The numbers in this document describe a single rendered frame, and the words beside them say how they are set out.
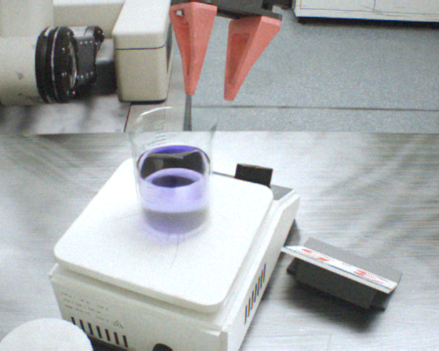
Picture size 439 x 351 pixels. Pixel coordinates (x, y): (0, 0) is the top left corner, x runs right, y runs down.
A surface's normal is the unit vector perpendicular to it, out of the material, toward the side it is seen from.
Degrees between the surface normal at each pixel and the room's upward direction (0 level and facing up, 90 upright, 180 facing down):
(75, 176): 0
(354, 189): 0
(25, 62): 56
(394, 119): 0
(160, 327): 90
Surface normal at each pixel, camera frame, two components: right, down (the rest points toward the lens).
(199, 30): 0.28, 0.55
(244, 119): 0.00, -0.80
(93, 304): -0.35, 0.57
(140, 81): 0.00, 0.60
